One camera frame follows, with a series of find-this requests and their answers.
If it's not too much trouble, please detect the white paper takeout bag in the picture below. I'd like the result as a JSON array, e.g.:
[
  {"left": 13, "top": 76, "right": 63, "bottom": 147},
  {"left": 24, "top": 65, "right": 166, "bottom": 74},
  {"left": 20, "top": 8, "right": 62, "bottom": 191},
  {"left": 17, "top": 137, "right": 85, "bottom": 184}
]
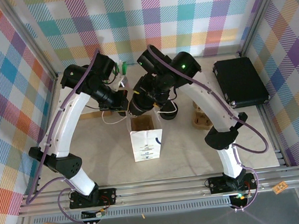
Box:
[{"left": 101, "top": 103, "right": 182, "bottom": 166}]

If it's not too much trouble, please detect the stack of brown cup carriers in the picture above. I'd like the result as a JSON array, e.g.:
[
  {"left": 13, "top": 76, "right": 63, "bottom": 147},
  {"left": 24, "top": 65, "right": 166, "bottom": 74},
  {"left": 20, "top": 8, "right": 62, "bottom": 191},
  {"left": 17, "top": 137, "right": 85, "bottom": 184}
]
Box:
[{"left": 190, "top": 99, "right": 214, "bottom": 133}]

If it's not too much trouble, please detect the black hard case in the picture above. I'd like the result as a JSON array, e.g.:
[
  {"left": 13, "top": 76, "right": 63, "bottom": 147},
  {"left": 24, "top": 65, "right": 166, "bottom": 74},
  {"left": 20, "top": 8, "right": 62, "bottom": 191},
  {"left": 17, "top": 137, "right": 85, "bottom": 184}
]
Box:
[{"left": 211, "top": 55, "right": 271, "bottom": 111}]

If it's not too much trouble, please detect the small black controller board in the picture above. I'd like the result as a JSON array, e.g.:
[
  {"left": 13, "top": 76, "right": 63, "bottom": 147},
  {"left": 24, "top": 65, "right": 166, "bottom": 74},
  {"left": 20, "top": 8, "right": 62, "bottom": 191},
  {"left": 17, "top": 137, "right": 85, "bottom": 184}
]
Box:
[
  {"left": 230, "top": 191, "right": 252, "bottom": 203},
  {"left": 81, "top": 207, "right": 107, "bottom": 220}
]

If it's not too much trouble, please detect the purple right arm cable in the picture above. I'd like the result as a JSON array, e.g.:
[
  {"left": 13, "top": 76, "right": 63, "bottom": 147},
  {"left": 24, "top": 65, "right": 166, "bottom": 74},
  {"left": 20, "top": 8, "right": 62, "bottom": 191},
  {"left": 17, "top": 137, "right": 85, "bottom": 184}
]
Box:
[{"left": 147, "top": 34, "right": 276, "bottom": 220}]

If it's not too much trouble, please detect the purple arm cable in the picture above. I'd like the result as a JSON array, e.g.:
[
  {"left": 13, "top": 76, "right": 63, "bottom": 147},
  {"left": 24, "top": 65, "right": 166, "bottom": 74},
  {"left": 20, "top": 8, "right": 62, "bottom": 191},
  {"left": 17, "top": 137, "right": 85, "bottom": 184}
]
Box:
[
  {"left": 11, "top": 48, "right": 117, "bottom": 224},
  {"left": 147, "top": 34, "right": 276, "bottom": 220}
]

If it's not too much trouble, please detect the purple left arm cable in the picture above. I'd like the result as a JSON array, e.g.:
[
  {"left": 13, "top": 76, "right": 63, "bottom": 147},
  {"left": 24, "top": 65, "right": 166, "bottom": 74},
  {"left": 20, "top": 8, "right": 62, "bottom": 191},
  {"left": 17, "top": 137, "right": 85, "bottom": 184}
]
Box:
[{"left": 11, "top": 48, "right": 117, "bottom": 224}]

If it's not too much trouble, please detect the aluminium frame post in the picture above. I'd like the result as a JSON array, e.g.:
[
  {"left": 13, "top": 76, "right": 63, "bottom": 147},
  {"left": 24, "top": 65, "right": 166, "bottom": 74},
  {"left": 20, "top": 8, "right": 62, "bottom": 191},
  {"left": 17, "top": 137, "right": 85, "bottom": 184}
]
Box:
[
  {"left": 234, "top": 0, "right": 292, "bottom": 58},
  {"left": 0, "top": 0, "right": 59, "bottom": 86}
]

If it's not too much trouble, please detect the aluminium frame rail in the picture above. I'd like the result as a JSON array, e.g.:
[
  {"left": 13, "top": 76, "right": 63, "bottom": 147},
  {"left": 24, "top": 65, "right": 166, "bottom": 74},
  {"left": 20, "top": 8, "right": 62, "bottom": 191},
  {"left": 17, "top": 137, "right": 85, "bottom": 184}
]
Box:
[{"left": 17, "top": 168, "right": 299, "bottom": 217}]

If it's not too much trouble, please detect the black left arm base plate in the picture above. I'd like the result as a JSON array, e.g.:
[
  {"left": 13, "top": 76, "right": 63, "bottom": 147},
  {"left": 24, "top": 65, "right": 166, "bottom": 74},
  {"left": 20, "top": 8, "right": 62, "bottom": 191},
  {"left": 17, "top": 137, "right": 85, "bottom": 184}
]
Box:
[{"left": 68, "top": 187, "right": 119, "bottom": 210}]

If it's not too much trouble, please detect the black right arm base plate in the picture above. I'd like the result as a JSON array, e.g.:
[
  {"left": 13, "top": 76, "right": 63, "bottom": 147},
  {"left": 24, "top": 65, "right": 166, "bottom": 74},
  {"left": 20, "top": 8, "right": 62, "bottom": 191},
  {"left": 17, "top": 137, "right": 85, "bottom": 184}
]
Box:
[{"left": 207, "top": 172, "right": 258, "bottom": 194}]

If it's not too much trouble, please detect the grey slotted cable duct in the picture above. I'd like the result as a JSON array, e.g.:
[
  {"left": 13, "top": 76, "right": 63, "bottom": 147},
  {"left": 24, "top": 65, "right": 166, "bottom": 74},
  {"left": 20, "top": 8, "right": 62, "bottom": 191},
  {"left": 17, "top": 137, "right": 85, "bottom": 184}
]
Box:
[{"left": 32, "top": 198, "right": 233, "bottom": 224}]

